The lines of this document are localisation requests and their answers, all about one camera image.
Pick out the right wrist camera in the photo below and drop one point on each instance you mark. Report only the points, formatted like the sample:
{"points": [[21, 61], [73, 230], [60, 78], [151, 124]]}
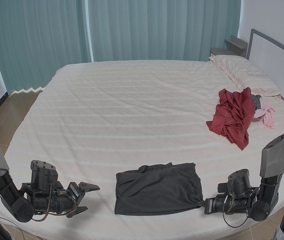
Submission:
{"points": [[223, 187]]}

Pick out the grey bedside table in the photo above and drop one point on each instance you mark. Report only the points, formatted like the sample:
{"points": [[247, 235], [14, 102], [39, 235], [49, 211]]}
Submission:
{"points": [[236, 42]]}

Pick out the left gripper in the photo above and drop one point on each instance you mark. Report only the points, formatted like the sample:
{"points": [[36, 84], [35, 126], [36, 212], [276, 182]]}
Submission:
{"points": [[65, 201]]}

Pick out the bed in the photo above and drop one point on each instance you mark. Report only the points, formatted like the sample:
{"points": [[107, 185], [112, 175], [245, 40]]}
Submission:
{"points": [[132, 109]]}

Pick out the pale pink pillow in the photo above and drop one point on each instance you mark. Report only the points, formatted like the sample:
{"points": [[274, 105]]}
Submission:
{"points": [[244, 71]]}

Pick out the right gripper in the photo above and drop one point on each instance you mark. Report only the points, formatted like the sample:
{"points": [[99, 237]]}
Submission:
{"points": [[216, 204]]}

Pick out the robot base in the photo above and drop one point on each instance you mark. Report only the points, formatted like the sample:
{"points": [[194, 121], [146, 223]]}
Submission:
{"points": [[280, 235]]}

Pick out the dark red garment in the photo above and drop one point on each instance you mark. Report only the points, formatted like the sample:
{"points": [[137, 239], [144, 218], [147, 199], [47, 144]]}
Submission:
{"points": [[234, 119]]}

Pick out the black garment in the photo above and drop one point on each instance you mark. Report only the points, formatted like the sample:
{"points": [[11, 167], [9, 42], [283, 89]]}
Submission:
{"points": [[157, 189]]}

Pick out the grey garment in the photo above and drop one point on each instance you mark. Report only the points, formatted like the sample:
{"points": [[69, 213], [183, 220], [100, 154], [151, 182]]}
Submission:
{"points": [[256, 101]]}

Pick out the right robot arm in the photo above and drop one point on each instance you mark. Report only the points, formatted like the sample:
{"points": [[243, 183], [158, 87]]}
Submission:
{"points": [[276, 159]]}

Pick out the blue-green curtain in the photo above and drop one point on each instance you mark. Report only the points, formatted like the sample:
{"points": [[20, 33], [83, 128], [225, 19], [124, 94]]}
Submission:
{"points": [[161, 21], [39, 34]]}

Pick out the pink garment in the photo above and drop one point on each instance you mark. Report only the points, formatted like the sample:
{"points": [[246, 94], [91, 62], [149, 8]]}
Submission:
{"points": [[268, 119]]}

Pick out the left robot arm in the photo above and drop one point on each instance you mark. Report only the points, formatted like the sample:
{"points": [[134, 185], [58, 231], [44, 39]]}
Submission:
{"points": [[12, 196]]}

